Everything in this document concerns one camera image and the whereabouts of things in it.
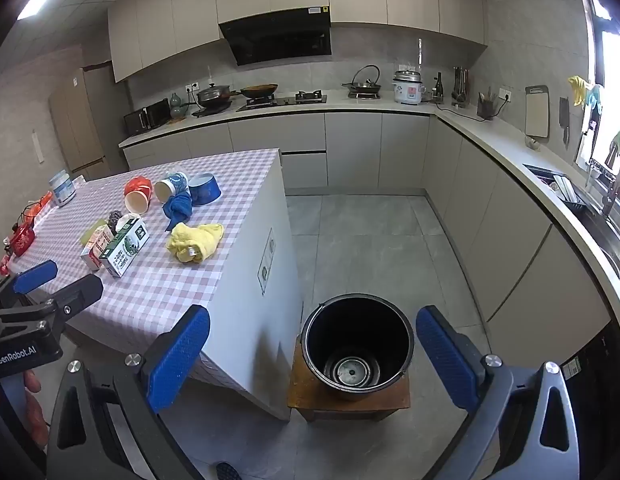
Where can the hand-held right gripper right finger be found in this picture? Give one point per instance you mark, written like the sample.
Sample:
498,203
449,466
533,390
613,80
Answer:
447,360

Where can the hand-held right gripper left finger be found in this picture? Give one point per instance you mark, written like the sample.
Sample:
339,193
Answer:
177,355

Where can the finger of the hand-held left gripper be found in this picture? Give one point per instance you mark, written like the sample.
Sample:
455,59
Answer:
35,276
82,292

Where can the red plastic bag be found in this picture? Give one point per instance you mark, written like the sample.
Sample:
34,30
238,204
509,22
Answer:
22,237

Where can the small pink carton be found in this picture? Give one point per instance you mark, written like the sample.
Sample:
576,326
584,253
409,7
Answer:
96,249

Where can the green and white carton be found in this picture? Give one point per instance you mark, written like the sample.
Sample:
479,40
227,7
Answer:
125,247

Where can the white paper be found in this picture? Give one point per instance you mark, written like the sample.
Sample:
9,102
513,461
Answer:
129,220

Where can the black plastic bucket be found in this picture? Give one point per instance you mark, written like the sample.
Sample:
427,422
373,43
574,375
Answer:
360,330

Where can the yellow cloth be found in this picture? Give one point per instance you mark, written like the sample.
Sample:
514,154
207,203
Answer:
195,240

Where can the red paper cup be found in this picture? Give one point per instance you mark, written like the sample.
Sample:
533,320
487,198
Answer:
139,190

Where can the blue cloth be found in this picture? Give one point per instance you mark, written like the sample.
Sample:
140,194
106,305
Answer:
177,207

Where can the blue patterned paper cup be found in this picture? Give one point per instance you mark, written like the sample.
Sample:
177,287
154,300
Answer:
172,182

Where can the blue round bowl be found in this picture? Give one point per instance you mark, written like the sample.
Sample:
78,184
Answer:
207,192

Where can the person's left hand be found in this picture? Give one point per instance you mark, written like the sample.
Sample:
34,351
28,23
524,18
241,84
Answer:
32,382

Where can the small red packet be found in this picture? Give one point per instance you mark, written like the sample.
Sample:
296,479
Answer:
4,264

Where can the orange red packet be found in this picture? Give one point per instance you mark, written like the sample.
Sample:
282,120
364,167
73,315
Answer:
40,205

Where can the pink checked tablecloth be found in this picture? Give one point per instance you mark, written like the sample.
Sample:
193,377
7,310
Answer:
155,285

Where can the black mesh shoe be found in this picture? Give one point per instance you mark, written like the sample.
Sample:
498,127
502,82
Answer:
225,471

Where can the island outlet panel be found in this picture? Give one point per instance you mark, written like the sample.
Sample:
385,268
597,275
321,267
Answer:
266,260

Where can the brown wooden stool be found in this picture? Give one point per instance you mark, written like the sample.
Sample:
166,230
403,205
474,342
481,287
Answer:
310,390

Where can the white kitchen island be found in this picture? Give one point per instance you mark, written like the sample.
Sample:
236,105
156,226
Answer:
285,270

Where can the black built-in oven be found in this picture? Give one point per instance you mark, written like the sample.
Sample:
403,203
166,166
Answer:
600,385

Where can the beige tall cabinet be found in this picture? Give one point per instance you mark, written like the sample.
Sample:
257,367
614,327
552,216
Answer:
85,125

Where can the black microwave oven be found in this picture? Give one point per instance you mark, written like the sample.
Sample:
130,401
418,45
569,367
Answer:
145,117

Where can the steel sink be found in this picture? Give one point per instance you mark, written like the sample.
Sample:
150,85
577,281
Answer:
610,240

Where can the green ceramic vase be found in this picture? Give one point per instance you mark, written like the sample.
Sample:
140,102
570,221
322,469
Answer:
176,107

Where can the black dish rack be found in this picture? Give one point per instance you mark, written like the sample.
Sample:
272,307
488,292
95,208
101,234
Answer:
560,185

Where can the black induction cooker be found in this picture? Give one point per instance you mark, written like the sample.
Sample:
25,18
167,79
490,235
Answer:
210,111

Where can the beige base cabinets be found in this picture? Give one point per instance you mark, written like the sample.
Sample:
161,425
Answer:
355,150

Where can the steel faucet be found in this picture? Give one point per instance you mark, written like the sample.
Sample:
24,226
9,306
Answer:
610,190

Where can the dark utensil holder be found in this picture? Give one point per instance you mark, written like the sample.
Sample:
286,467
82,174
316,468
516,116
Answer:
485,107

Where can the grey cutting board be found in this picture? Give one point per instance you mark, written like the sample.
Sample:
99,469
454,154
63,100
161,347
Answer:
537,112

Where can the black wok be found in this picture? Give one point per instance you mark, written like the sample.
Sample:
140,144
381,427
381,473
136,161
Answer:
259,91

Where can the black cleaver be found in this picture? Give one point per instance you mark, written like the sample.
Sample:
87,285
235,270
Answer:
564,117

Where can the dark glass bottle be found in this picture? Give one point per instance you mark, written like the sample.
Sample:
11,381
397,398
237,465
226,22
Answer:
439,89

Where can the white rice cooker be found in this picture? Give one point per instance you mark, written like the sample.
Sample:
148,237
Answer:
409,90

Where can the black gas hob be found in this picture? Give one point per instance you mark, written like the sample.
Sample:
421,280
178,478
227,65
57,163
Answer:
285,100

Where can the small gas burner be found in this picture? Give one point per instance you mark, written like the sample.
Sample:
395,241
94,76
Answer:
365,95

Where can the teal cloth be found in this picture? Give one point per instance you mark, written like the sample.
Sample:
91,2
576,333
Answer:
594,97

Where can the black range hood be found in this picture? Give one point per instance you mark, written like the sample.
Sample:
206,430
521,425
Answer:
275,40

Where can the kitchen window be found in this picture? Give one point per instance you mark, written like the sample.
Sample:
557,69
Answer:
615,70

